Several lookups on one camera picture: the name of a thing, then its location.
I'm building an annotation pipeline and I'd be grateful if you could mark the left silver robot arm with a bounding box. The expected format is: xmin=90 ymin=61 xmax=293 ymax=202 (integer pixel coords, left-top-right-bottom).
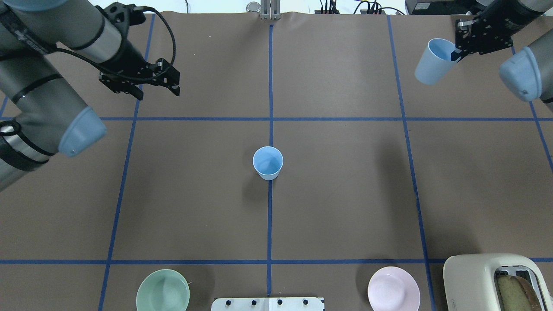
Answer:
xmin=0 ymin=0 xmax=181 ymax=190

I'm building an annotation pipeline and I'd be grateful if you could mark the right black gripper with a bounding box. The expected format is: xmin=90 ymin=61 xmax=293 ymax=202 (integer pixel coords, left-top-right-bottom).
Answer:
xmin=450 ymin=4 xmax=540 ymax=63

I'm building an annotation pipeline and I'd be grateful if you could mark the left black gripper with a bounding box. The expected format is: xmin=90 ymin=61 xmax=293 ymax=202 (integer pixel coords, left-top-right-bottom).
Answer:
xmin=99 ymin=41 xmax=181 ymax=101

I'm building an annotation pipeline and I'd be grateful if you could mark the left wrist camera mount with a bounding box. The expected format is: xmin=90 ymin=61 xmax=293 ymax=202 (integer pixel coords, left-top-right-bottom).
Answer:
xmin=95 ymin=2 xmax=146 ymax=26

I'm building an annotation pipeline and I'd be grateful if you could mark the aluminium frame post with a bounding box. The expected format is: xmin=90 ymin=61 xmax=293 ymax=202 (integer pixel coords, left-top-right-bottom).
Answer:
xmin=259 ymin=0 xmax=282 ymax=20

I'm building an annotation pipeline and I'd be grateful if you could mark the pink bowl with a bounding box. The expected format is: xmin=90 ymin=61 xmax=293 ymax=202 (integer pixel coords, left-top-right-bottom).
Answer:
xmin=367 ymin=266 xmax=421 ymax=311

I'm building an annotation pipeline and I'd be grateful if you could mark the bread slice in toaster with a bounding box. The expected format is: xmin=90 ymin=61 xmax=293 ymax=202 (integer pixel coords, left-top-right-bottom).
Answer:
xmin=496 ymin=275 xmax=542 ymax=311

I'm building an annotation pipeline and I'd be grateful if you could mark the blue cup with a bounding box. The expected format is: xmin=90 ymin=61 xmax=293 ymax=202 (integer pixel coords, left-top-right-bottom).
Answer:
xmin=415 ymin=38 xmax=458 ymax=85
xmin=252 ymin=146 xmax=284 ymax=181

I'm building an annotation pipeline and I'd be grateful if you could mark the cream toaster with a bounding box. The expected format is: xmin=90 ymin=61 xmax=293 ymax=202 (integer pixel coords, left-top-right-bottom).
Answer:
xmin=443 ymin=253 xmax=552 ymax=311

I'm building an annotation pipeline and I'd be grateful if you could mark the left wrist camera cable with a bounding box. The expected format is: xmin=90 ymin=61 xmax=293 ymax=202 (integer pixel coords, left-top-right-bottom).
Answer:
xmin=56 ymin=6 xmax=177 ymax=83

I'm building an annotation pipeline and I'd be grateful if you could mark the green bowl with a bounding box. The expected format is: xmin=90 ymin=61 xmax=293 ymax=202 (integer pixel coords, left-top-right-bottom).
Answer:
xmin=136 ymin=269 xmax=191 ymax=311

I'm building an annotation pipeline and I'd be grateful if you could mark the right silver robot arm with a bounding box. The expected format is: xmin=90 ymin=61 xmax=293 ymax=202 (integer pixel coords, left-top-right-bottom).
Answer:
xmin=451 ymin=0 xmax=553 ymax=108

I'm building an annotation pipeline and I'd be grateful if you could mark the white pillar base plate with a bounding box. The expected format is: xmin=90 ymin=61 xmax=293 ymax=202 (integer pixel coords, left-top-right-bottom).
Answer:
xmin=211 ymin=297 xmax=326 ymax=311

